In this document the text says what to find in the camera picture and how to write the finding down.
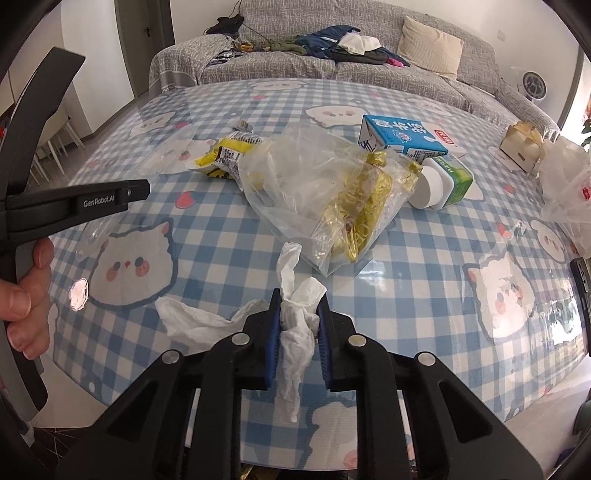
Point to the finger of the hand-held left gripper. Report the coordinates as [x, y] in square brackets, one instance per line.
[138, 190]

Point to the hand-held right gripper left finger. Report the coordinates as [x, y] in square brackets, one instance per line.
[274, 341]

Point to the cream pillow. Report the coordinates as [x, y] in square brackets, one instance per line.
[429, 46]

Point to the clear plastic bag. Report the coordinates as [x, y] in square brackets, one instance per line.
[286, 184]

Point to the blue checked bear tablecloth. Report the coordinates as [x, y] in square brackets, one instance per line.
[415, 277]

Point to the green and white carton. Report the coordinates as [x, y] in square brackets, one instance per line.
[450, 182]

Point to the yellow snack wrapper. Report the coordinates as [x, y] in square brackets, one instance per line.
[226, 154]

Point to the grey covered sofa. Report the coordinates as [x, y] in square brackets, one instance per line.
[277, 69]

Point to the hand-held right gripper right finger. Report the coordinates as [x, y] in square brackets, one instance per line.
[323, 341]

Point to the olive green cloth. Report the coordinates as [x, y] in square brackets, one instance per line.
[277, 46]

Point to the pile of clothes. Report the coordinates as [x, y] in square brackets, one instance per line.
[332, 44]

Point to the dark grey door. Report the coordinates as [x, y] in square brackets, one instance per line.
[154, 41]

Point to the person's left hand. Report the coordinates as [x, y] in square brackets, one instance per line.
[32, 304]

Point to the gold foil wrappers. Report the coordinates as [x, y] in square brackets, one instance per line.
[360, 207]

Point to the white standing fan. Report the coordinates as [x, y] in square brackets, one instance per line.
[530, 85]

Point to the white tissue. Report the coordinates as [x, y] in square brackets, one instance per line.
[298, 323]

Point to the black cloth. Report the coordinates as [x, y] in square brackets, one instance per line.
[226, 24]

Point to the white plastic bag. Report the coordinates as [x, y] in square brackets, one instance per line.
[568, 194]

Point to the tan paper box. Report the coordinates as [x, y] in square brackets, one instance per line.
[521, 147]

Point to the striped cloth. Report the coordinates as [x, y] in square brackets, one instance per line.
[224, 55]

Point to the beige dining chair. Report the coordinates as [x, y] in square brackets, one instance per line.
[57, 138]

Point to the blue milk carton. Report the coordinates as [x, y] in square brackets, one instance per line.
[401, 134]

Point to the green potted plant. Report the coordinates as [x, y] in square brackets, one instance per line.
[586, 127]

